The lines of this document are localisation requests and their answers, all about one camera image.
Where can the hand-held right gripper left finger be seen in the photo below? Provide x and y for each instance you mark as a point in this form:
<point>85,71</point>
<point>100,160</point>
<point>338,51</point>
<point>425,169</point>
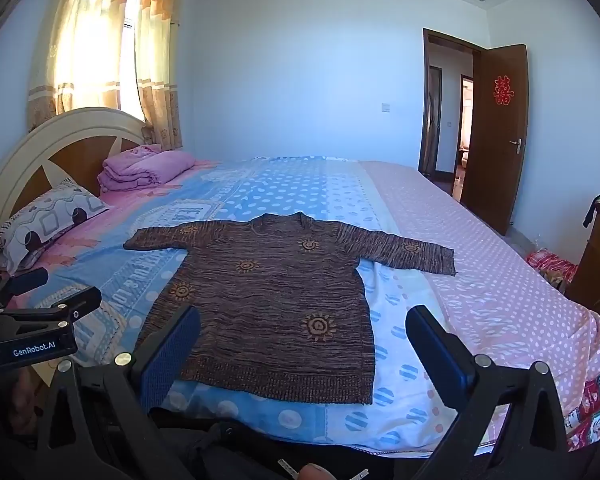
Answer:
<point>172,355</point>

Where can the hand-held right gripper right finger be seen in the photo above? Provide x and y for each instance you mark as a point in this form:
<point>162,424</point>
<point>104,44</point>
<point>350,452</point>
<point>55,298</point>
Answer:
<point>437,345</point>

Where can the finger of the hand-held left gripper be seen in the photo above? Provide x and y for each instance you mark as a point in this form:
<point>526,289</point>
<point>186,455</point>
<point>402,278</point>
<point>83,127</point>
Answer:
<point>20,281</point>
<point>75,305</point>

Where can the brown patterned knit sweater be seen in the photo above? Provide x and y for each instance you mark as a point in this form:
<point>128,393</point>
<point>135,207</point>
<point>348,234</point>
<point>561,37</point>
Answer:
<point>280,310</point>

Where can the person's right hand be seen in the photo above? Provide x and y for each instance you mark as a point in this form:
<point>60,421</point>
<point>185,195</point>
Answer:
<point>314,473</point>

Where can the grey patterned pillow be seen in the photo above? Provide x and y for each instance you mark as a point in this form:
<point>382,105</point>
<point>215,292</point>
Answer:
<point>45,215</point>

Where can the pink polka dot bed sheet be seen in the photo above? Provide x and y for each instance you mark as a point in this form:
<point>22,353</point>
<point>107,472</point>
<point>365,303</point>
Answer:
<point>480,285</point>

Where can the folded pink blanket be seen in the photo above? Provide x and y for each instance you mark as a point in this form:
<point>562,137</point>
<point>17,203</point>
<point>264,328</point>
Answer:
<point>145,167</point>

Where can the cream and wood headboard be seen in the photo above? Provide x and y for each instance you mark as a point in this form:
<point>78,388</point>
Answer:
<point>80,125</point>

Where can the red printed blanket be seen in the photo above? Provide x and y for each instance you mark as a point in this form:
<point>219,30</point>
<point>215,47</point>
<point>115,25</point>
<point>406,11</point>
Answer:
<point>597,400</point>

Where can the wooden cabinet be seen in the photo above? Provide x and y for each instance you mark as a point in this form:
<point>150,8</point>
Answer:
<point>597,260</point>

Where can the brown wooden door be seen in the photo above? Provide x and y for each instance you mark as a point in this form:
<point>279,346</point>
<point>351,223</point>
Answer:
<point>490,160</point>

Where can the blue polka dot bed sheet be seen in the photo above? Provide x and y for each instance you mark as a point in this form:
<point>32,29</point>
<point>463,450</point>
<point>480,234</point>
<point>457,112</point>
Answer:
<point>290,190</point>

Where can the yellow patterned curtain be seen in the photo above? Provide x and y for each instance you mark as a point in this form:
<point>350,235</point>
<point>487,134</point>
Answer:
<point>160,60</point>

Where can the red paper door decoration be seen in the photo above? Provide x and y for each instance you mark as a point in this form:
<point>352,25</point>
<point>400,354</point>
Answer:
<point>503,91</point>

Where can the brown door frame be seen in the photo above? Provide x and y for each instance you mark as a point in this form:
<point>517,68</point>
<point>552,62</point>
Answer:
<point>425,110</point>

